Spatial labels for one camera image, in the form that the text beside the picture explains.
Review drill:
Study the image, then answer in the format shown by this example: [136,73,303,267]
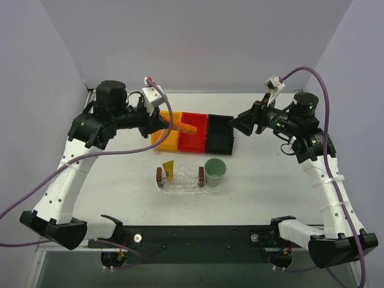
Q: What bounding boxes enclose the orange toothpaste tube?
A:
[164,119,197,135]

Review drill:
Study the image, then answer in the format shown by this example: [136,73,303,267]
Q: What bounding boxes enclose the black plastic bin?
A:
[205,114,234,156]

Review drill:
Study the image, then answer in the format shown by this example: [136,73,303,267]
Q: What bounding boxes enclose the yellow toothpaste tube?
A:
[162,160,174,182]

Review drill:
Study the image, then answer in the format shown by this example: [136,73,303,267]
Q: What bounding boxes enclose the mint green cup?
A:
[204,158,226,187]

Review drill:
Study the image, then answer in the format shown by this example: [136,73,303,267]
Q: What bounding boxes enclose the clear toothbrush holder brown ends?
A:
[155,166,205,189]

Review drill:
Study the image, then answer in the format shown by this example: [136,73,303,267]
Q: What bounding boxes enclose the pink toothbrush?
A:
[157,130,167,149]

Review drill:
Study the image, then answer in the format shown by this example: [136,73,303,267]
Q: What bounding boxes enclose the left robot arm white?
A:
[20,77,169,250]

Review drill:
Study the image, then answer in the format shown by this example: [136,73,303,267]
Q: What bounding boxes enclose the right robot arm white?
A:
[229,92,379,268]

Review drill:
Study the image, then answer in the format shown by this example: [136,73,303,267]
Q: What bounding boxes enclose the clear textured oval tray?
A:
[154,179,223,195]

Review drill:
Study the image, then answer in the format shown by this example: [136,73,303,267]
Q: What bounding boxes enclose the yellow plastic bin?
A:
[151,110,183,152]

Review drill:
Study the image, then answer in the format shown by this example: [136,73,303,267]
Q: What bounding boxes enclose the red plastic bin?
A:
[178,112,208,154]

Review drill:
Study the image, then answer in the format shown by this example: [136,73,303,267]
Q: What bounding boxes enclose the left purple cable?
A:
[0,77,175,269]

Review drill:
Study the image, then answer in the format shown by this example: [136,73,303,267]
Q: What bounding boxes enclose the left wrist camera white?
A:
[142,87,164,116]

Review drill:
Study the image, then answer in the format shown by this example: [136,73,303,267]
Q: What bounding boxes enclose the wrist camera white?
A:
[263,76,285,106]
[142,87,164,116]

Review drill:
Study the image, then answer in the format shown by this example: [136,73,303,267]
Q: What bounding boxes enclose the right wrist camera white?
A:
[263,76,285,106]

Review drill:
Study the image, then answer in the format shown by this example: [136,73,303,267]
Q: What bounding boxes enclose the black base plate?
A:
[88,225,296,267]

